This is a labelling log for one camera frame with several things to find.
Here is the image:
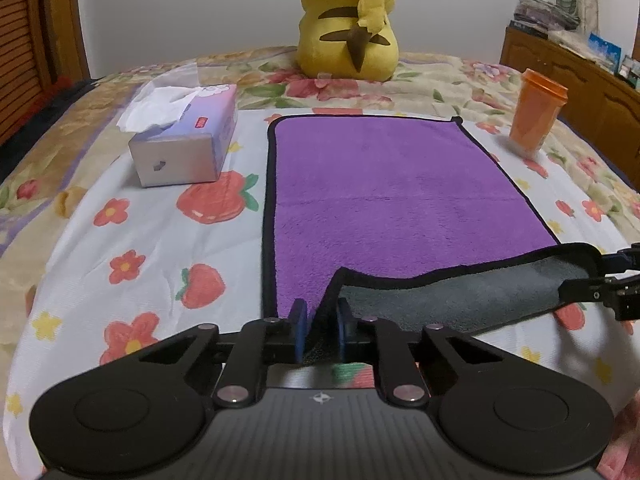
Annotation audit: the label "purple and grey towel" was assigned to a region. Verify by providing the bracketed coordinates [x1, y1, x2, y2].
[262, 115, 604, 361]

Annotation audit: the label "white strawberry print cloth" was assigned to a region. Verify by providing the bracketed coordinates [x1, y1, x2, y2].
[3, 106, 640, 480]

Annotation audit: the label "brown wooden cabinet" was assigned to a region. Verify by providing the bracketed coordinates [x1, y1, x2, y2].
[500, 26, 640, 188]

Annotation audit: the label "orange plastic cup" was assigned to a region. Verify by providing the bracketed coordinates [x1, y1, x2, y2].
[509, 68, 568, 156]

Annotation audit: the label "blue picture card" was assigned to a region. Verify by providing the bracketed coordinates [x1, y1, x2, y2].
[587, 32, 623, 74]

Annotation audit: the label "purple tissue box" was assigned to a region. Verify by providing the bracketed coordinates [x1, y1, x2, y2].
[117, 84, 238, 188]

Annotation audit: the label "floral bed blanket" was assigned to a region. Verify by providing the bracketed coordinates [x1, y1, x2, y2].
[1, 47, 639, 479]

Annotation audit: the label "stack of folded fabrics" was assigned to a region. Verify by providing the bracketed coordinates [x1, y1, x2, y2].
[513, 0, 580, 30]

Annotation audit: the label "yellow Pikachu plush toy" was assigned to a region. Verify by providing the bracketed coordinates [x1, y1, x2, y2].
[297, 0, 399, 82]

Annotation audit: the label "wooden slatted wardrobe door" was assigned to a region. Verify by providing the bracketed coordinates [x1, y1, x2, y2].
[1, 0, 89, 142]

